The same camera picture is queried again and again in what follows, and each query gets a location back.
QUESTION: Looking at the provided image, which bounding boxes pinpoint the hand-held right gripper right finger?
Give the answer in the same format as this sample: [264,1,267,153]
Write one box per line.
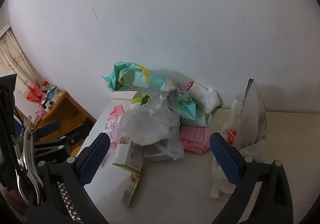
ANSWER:
[209,132,293,224]

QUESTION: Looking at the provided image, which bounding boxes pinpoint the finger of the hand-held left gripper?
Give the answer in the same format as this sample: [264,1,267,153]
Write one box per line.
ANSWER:
[32,120,61,138]
[34,123,90,159]

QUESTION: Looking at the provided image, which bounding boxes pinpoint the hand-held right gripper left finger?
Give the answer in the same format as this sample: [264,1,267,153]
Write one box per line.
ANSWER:
[27,132,112,224]

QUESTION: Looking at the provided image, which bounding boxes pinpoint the pink printed plastic wrapper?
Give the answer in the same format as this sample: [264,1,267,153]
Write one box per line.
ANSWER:
[104,105,125,149]

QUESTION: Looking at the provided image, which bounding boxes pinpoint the teal printed diaper wrapper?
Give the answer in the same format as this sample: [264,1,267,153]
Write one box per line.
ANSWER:
[170,86,213,127]
[102,61,175,92]

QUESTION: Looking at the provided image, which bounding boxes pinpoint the wooden cabinet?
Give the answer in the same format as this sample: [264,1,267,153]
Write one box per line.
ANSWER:
[15,91,98,151]

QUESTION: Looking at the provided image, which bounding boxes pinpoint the beige curtain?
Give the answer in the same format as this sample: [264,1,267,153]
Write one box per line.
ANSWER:
[0,25,42,89]

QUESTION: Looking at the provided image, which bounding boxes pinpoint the red paper bag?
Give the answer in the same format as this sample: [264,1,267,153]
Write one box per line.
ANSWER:
[24,81,48,102]

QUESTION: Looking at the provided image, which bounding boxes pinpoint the small white carton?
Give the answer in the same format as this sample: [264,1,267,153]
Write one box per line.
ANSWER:
[112,136,145,171]

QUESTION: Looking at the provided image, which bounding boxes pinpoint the colourful toys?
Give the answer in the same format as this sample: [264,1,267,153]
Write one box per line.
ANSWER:
[41,85,67,111]

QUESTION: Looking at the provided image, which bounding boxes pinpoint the pink packet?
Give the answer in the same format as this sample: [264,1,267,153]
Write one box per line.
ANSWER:
[179,125,213,155]

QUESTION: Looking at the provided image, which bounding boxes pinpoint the metal spring clip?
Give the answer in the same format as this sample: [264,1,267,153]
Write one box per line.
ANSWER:
[11,115,42,206]

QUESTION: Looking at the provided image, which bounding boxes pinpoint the narrow printed packet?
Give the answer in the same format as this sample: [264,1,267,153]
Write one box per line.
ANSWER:
[121,169,142,207]

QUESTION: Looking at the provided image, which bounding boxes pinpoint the white plastic bag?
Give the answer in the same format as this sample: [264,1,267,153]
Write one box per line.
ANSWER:
[211,78,268,199]

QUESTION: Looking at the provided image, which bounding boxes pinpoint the polka dot cloth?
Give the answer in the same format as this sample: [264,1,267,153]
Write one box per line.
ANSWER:
[57,181,83,222]

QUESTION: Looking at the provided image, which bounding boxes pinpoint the clear plastic bag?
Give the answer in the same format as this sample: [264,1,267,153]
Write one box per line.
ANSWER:
[117,91,185,161]

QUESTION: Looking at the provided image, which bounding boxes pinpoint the white rolled bag red trim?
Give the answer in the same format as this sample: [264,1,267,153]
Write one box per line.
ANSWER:
[185,81,221,114]

